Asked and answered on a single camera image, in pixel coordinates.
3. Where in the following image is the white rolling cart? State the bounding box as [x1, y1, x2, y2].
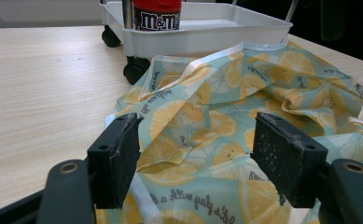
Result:
[99, 0, 300, 86]

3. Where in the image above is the brown candy jar red lid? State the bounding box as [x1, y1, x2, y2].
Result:
[132, 0, 183, 33]

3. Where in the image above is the lemon print cloth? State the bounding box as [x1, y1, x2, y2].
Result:
[94, 40, 363, 224]

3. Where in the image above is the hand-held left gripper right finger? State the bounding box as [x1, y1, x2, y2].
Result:
[250, 112, 328, 208]

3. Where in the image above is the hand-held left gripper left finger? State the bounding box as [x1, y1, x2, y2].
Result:
[87, 112, 144, 210]

